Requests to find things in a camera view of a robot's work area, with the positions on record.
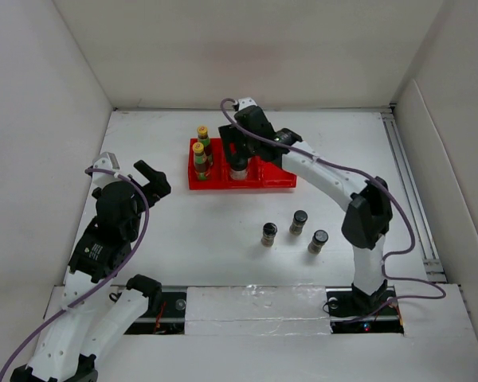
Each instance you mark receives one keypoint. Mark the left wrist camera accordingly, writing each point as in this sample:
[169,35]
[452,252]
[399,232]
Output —
[106,161]

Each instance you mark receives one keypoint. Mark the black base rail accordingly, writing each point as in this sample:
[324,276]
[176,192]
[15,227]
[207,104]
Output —
[302,310]

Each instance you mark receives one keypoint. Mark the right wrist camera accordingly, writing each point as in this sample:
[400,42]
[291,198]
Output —
[242,103]

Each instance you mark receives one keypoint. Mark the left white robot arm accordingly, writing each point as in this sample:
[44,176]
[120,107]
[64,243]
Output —
[73,348]

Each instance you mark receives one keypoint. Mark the black-lid spice jar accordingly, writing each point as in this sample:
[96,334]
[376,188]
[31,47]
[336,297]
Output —
[300,217]
[318,240]

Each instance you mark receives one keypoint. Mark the white salt shaker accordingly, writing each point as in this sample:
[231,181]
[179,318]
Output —
[238,169]

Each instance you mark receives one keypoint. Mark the red three-compartment tray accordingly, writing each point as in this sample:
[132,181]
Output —
[260,175]

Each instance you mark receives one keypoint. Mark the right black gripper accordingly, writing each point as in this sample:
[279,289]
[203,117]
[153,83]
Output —
[229,135]

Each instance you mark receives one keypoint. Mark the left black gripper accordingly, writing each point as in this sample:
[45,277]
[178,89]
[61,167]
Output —
[158,186]

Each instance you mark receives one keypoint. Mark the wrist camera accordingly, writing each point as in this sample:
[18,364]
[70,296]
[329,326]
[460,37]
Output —
[242,103]
[106,161]

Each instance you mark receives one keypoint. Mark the red sauce bottle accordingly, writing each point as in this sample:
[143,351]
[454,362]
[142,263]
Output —
[202,160]
[204,139]

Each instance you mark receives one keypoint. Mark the silver-lid spice jar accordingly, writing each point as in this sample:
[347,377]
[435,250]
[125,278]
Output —
[269,232]

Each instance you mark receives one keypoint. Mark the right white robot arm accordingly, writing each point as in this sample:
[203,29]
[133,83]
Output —
[367,208]

